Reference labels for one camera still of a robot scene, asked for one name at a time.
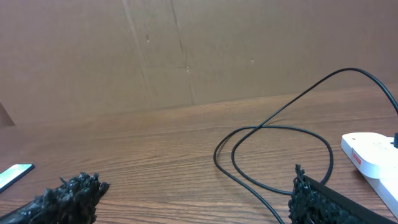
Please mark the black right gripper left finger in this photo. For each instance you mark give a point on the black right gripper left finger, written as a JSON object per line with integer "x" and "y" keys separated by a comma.
{"x": 74, "y": 202}

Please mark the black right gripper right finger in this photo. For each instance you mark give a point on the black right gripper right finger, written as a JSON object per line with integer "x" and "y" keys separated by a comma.
{"x": 313, "y": 202}

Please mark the Samsung Galaxy smartphone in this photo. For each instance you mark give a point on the Samsung Galaxy smartphone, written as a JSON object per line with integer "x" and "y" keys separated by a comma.
{"x": 11, "y": 175}

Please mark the white power strip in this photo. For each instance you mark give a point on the white power strip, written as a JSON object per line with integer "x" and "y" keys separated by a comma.
{"x": 375, "y": 156}

